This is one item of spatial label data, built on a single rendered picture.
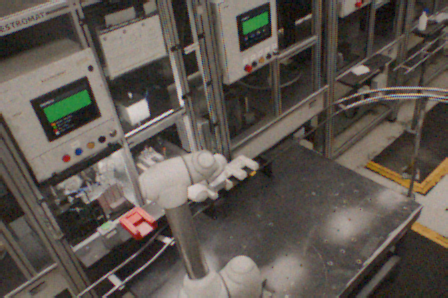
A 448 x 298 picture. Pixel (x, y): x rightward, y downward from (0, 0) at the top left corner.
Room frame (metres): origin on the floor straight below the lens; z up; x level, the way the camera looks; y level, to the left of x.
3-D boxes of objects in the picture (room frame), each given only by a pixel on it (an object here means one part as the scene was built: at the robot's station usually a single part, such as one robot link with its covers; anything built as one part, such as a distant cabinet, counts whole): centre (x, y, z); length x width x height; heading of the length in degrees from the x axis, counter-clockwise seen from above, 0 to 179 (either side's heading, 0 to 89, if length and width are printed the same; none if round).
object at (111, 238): (1.53, 0.79, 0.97); 0.08 x 0.08 x 0.12; 42
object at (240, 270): (1.28, 0.14, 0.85); 0.18 x 0.16 x 0.22; 113
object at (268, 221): (1.68, -0.02, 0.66); 1.50 x 1.06 x 0.04; 132
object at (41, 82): (1.71, 0.89, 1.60); 0.42 x 0.29 x 0.46; 132
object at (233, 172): (2.01, 0.20, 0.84); 0.36 x 0.14 x 0.10; 132
